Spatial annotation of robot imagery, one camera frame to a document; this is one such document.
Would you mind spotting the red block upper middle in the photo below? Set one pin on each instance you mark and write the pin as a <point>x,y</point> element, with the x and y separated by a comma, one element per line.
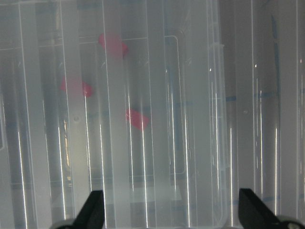
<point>113,45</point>

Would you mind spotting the clear plastic storage box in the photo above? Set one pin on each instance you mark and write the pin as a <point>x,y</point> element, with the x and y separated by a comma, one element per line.
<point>57,147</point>

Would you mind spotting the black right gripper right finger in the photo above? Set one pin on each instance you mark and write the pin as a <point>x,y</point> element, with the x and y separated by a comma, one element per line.
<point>254,214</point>

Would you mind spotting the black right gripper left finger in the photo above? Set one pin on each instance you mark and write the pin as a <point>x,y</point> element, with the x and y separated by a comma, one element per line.
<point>91,215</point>

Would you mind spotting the red block lower middle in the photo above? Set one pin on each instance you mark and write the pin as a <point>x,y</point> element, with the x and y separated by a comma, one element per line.
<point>137,119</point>

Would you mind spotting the red block far side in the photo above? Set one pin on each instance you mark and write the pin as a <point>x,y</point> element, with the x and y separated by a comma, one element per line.
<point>76,86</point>

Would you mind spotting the clear ribbed box lid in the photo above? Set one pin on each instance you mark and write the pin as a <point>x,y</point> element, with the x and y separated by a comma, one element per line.
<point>264,89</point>

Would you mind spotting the red block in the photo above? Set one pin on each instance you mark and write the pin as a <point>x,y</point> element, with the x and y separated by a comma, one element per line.
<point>137,119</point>
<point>76,86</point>
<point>113,45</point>

